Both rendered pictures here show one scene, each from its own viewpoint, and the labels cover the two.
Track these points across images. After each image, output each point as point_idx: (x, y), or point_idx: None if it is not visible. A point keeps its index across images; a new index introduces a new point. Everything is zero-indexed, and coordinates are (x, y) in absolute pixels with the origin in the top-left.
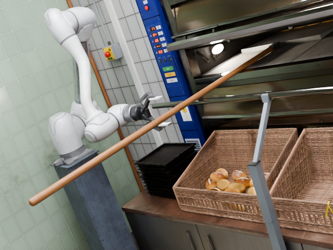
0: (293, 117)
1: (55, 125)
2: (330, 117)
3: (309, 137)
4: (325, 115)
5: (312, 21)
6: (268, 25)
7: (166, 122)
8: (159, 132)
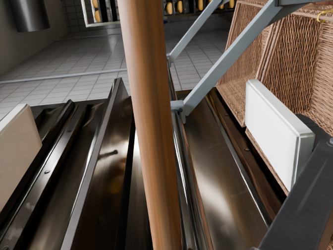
0: None
1: None
2: (272, 205)
3: None
4: (270, 209)
5: (113, 223)
6: (74, 212)
7: (261, 140)
8: None
